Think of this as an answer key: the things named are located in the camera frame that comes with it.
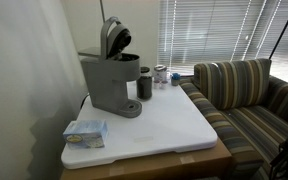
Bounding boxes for blue tea box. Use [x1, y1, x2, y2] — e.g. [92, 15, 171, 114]
[63, 120, 108, 149]

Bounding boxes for black lamp pole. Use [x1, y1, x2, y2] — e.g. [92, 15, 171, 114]
[268, 19, 288, 60]

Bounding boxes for cardboard box under board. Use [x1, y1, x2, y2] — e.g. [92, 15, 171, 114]
[60, 139, 232, 180]

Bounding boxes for dark glass jar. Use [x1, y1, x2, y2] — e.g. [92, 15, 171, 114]
[136, 66, 152, 100]

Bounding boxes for thin metal pole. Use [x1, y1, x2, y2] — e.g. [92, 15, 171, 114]
[99, 0, 106, 24]

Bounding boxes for black power cable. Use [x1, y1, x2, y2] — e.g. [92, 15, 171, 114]
[79, 93, 90, 110]

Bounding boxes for striped sofa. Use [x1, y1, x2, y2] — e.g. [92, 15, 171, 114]
[180, 59, 288, 180]

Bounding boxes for grey coffeemaker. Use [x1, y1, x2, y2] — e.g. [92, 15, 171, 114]
[81, 16, 142, 118]

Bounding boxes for white table board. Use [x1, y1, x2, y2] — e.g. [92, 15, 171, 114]
[61, 84, 218, 169]

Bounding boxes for clear jar with lid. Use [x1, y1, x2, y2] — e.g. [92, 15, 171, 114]
[154, 65, 167, 82]

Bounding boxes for white window blinds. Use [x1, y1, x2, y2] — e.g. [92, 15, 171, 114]
[158, 0, 288, 82]

